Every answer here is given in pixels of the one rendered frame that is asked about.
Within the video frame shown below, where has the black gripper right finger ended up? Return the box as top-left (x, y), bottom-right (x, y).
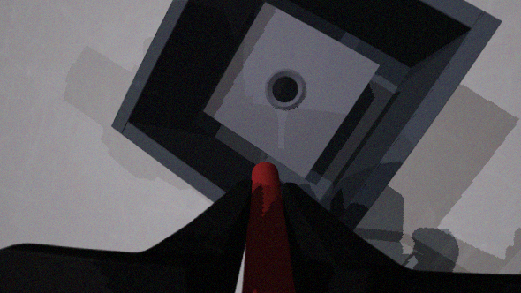
top-left (283, 183), bottom-right (521, 293)

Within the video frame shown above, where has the grey square plate with hole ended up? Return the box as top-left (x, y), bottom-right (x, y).
top-left (203, 2), bottom-right (379, 178)

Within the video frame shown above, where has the dark grey open box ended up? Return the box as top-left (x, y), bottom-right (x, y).
top-left (111, 0), bottom-right (502, 230)

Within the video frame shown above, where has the red peg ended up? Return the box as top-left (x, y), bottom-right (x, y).
top-left (241, 162), bottom-right (296, 293)

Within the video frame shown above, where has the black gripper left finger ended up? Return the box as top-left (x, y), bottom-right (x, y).
top-left (0, 179), bottom-right (253, 293)

